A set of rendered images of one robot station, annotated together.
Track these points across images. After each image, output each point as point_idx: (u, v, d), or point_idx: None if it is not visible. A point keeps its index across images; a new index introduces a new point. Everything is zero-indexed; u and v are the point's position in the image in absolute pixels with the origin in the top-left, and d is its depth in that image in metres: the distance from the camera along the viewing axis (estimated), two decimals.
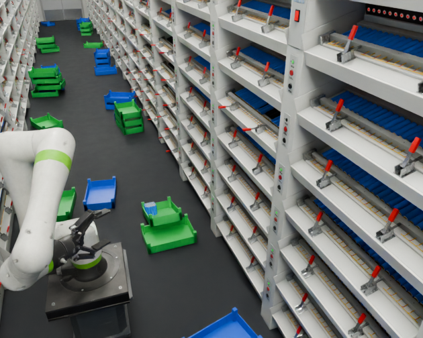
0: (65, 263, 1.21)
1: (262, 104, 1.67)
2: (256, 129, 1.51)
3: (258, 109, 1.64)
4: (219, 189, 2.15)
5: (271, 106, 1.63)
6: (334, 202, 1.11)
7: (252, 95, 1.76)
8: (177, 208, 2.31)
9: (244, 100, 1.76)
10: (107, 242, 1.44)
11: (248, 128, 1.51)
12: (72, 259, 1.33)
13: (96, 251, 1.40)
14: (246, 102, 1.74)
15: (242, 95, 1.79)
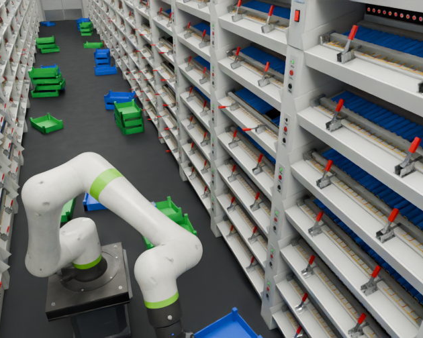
0: None
1: (262, 104, 1.67)
2: (256, 129, 1.51)
3: (258, 109, 1.64)
4: (219, 189, 2.15)
5: (271, 106, 1.63)
6: (334, 202, 1.11)
7: (252, 95, 1.76)
8: (177, 208, 2.31)
9: (244, 100, 1.76)
10: None
11: (248, 128, 1.51)
12: (193, 333, 1.05)
13: None
14: (246, 102, 1.74)
15: (242, 95, 1.79)
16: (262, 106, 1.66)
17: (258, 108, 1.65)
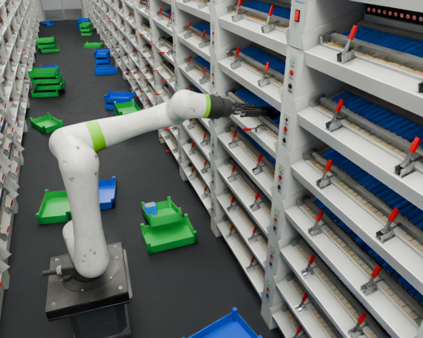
0: (216, 91, 1.43)
1: (262, 104, 1.67)
2: (256, 129, 1.51)
3: None
4: (219, 189, 2.15)
5: (271, 106, 1.63)
6: (334, 202, 1.11)
7: (252, 95, 1.76)
8: (177, 208, 2.31)
9: (244, 100, 1.76)
10: (270, 109, 1.54)
11: (248, 128, 1.51)
12: (242, 115, 1.44)
13: (259, 108, 1.51)
14: (246, 102, 1.74)
15: (242, 95, 1.79)
16: (262, 106, 1.66)
17: None
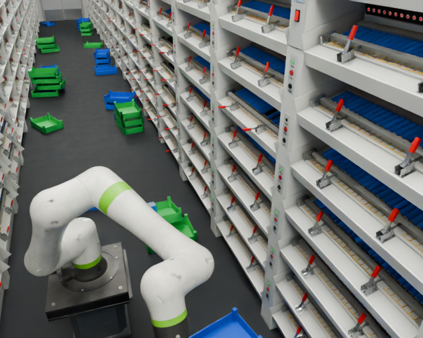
0: None
1: (262, 104, 1.67)
2: (256, 129, 1.51)
3: (258, 109, 1.64)
4: (219, 189, 2.15)
5: (271, 106, 1.63)
6: (334, 202, 1.11)
7: (252, 95, 1.76)
8: (177, 208, 2.31)
9: (244, 100, 1.76)
10: None
11: (248, 128, 1.51)
12: None
13: None
14: (246, 102, 1.74)
15: (242, 95, 1.79)
16: (262, 106, 1.66)
17: (258, 108, 1.65)
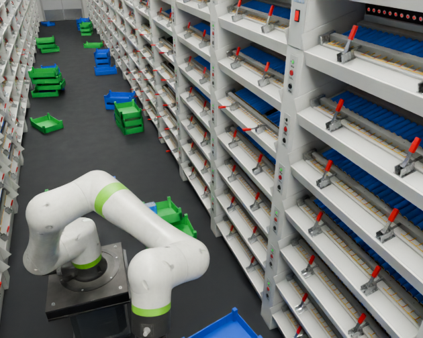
0: (144, 333, 0.83)
1: (262, 104, 1.67)
2: (256, 129, 1.51)
3: (258, 109, 1.64)
4: (219, 189, 2.15)
5: (271, 106, 1.63)
6: (334, 202, 1.11)
7: (252, 95, 1.76)
8: (177, 208, 2.31)
9: (244, 100, 1.76)
10: None
11: (248, 128, 1.51)
12: None
13: None
14: (246, 102, 1.74)
15: (242, 95, 1.79)
16: (262, 106, 1.66)
17: (258, 108, 1.65)
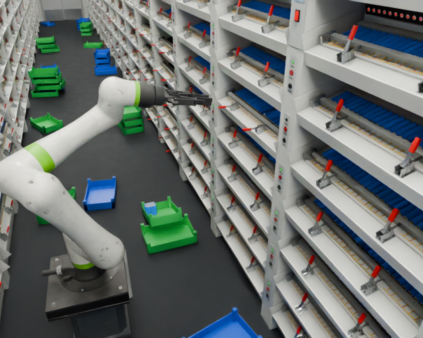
0: (144, 110, 1.45)
1: (262, 104, 1.67)
2: (256, 129, 1.51)
3: (258, 109, 1.64)
4: (219, 189, 2.15)
5: (271, 106, 1.63)
6: (334, 202, 1.11)
7: (252, 95, 1.76)
8: (177, 208, 2.31)
9: (244, 100, 1.76)
10: None
11: (248, 128, 1.51)
12: (165, 91, 1.51)
13: None
14: (246, 102, 1.74)
15: (242, 95, 1.79)
16: (262, 106, 1.66)
17: (258, 108, 1.65)
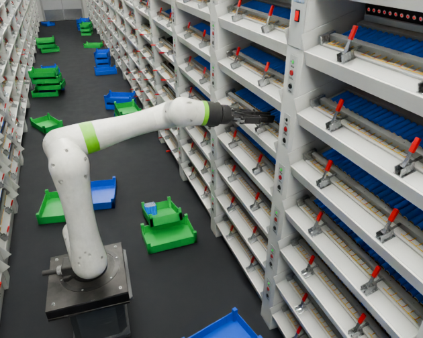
0: (209, 129, 1.44)
1: (263, 103, 1.67)
2: (257, 126, 1.51)
3: (260, 108, 1.64)
4: (219, 189, 2.15)
5: (272, 106, 1.63)
6: (334, 202, 1.11)
7: (252, 94, 1.76)
8: (177, 208, 2.31)
9: (244, 99, 1.76)
10: None
11: None
12: None
13: None
14: (246, 101, 1.74)
15: (242, 95, 1.79)
16: (264, 105, 1.66)
17: (259, 107, 1.65)
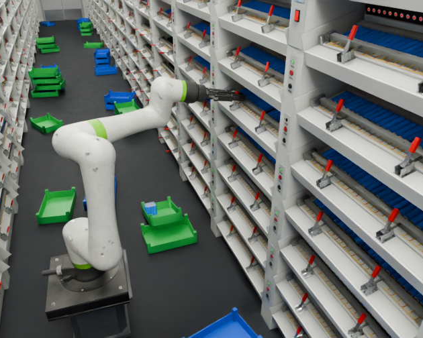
0: (186, 105, 1.66)
1: (265, 102, 1.68)
2: (260, 125, 1.51)
3: (262, 108, 1.64)
4: (219, 189, 2.15)
5: None
6: (334, 202, 1.11)
7: (254, 94, 1.76)
8: (177, 208, 2.31)
9: (246, 98, 1.76)
10: None
11: (262, 116, 1.50)
12: None
13: None
14: (248, 100, 1.74)
15: (244, 94, 1.79)
16: (266, 104, 1.66)
17: (261, 106, 1.65)
